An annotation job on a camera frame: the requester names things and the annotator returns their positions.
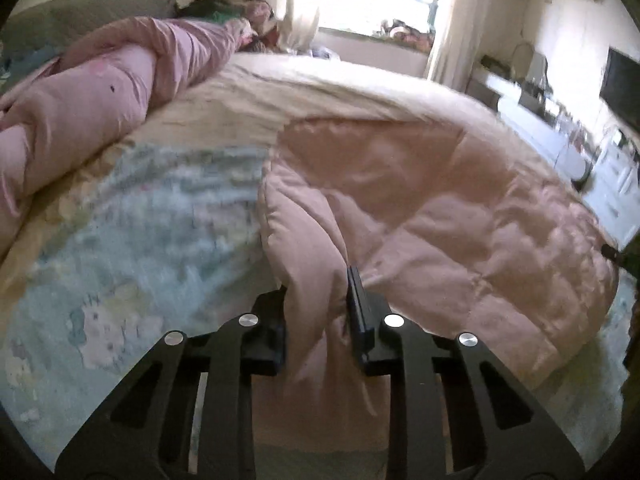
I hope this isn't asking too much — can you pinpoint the pink quilted coat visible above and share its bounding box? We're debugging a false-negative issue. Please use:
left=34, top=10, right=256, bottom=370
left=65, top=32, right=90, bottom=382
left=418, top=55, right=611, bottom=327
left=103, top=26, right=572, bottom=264
left=254, top=118, right=618, bottom=453

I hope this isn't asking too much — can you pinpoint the clothes pile on windowsill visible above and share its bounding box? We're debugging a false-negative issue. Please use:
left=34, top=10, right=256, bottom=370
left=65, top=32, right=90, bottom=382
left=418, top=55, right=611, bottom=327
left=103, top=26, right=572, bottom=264
left=374, top=20, right=436, bottom=54

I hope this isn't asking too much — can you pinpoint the clothes pile by headboard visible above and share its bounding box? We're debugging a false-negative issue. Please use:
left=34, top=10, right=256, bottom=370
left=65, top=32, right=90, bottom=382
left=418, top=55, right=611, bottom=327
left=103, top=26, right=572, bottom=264
left=176, top=0, right=280, bottom=53

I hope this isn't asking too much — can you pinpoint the white dresser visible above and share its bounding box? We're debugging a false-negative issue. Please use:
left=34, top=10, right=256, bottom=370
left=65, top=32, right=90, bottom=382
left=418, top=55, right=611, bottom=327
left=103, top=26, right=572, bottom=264
left=584, top=129, right=639, bottom=248

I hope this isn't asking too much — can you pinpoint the white rounded vanity desk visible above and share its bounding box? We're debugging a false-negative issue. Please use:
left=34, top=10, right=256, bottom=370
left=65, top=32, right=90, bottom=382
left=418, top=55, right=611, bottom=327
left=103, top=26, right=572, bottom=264
left=465, top=65, right=590, bottom=192

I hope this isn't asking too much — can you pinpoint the black television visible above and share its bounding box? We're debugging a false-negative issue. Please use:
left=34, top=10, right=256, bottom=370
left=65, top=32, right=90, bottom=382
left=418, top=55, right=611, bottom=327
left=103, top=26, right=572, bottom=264
left=600, top=48, right=640, bottom=132

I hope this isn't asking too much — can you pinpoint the teal cartoon print blanket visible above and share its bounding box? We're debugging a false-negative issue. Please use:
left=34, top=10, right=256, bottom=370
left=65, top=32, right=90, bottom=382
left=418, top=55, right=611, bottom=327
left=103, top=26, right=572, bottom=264
left=1, top=144, right=631, bottom=467

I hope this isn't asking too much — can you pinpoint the right cream curtain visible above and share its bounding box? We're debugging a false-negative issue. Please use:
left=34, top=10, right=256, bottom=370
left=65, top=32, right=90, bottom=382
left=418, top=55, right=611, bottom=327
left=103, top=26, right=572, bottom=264
left=424, top=0, right=491, bottom=92

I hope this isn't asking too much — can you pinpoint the cream curtain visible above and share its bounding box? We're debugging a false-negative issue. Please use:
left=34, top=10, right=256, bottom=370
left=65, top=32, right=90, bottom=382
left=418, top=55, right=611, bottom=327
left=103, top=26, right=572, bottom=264
left=277, top=0, right=320, bottom=53
left=424, top=0, right=491, bottom=92

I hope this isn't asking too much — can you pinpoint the tan bed sheet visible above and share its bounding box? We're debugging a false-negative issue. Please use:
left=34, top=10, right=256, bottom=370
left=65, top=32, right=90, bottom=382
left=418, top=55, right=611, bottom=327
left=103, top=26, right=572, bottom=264
left=1, top=54, right=576, bottom=318

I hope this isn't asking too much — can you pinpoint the pink rolled duvet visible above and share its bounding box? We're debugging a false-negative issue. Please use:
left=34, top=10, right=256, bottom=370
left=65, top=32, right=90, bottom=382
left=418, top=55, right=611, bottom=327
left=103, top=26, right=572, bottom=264
left=1, top=16, right=253, bottom=252

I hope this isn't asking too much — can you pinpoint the left cream curtain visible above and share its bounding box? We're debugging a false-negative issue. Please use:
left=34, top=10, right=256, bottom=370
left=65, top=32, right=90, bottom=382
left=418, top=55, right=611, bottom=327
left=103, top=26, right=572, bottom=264
left=277, top=0, right=320, bottom=53

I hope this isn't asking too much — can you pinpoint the grey headboard cushion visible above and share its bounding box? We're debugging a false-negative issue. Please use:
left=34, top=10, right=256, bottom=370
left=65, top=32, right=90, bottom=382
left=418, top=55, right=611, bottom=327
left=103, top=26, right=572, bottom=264
left=0, top=0, right=182, bottom=82

